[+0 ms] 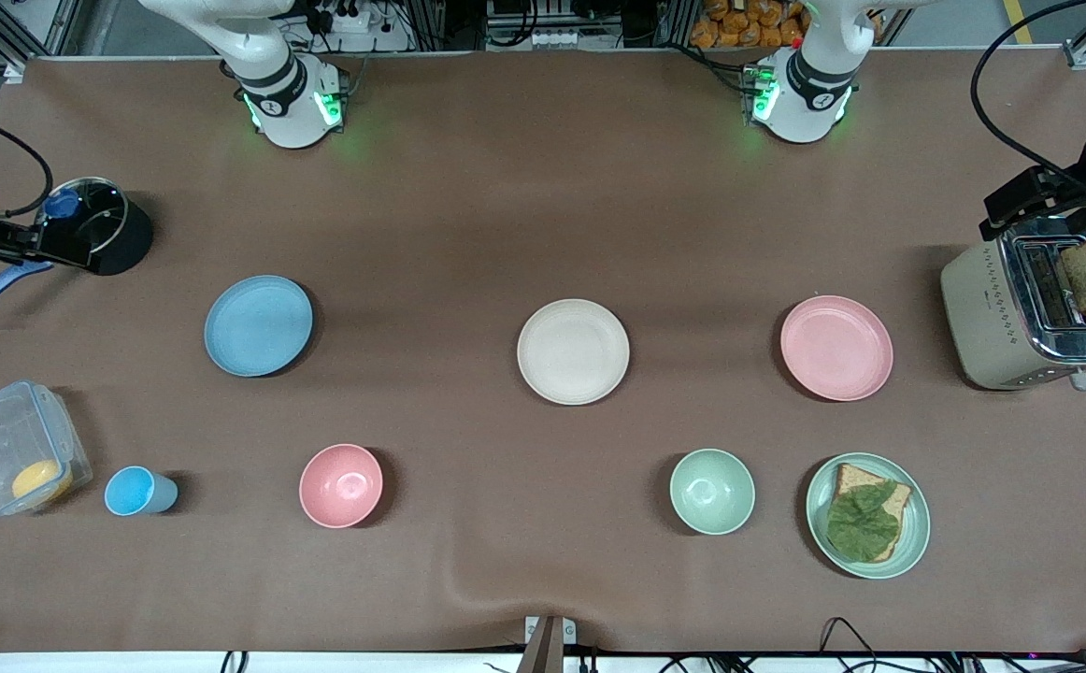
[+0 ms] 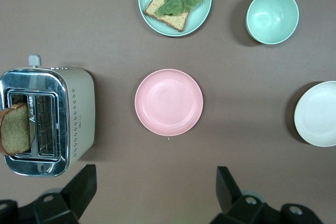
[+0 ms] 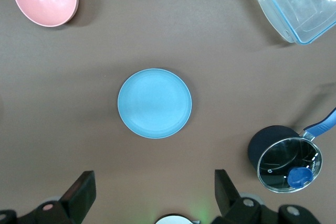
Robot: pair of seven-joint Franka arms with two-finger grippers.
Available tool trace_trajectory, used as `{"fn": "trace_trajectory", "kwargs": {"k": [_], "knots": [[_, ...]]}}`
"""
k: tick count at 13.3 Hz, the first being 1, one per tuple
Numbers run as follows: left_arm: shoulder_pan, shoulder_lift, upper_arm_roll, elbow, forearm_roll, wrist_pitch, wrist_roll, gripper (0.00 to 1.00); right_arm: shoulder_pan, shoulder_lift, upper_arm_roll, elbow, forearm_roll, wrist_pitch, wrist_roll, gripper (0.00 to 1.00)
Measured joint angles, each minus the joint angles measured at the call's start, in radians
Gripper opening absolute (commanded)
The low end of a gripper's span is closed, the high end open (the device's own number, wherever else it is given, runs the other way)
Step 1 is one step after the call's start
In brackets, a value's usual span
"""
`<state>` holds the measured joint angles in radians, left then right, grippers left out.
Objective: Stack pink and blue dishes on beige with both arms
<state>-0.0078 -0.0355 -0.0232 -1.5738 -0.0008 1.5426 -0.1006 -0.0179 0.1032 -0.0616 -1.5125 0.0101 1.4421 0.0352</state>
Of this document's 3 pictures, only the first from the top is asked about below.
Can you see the blue plate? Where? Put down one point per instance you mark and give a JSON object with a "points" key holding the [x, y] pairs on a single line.
{"points": [[258, 325]]}

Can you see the pink plate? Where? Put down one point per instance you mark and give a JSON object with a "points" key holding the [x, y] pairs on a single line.
{"points": [[836, 348]]}

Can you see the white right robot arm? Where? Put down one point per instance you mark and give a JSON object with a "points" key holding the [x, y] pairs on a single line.
{"points": [[286, 103]]}

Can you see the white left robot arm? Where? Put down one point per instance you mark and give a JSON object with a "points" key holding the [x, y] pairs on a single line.
{"points": [[805, 98]]}

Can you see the beige chrome toaster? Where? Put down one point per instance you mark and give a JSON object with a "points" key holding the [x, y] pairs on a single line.
{"points": [[982, 318]]}

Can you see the clear plastic container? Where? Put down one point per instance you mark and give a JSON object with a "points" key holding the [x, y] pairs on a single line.
{"points": [[1, 439]]}

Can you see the yellow round food piece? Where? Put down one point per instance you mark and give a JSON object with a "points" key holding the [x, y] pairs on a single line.
{"points": [[41, 480]]}

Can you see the blue cup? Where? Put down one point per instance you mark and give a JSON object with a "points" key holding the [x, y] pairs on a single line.
{"points": [[136, 492]]}

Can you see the bread slice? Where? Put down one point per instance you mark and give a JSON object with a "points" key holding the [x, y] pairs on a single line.
{"points": [[847, 479]]}

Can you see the bag of orange bread rolls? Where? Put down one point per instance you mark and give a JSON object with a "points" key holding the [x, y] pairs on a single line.
{"points": [[749, 23]]}

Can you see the green plate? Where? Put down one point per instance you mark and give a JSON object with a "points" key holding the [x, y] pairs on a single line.
{"points": [[912, 528]]}

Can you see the green lettuce leaf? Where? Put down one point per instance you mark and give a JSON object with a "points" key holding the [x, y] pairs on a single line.
{"points": [[865, 523]]}

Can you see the white power strip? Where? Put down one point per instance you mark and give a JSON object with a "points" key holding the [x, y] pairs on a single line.
{"points": [[345, 19], [554, 39]]}

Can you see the pink bowl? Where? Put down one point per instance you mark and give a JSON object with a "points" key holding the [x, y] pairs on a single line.
{"points": [[341, 485]]}

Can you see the brown table cover mat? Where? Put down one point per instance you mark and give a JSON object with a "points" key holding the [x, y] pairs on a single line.
{"points": [[468, 215]]}

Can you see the green bowl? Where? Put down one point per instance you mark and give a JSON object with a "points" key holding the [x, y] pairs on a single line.
{"points": [[712, 491]]}

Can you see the beige plate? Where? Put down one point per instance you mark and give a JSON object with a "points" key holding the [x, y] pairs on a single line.
{"points": [[573, 351]]}

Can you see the metal table clamp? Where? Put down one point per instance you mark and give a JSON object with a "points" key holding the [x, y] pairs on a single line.
{"points": [[549, 643]]}

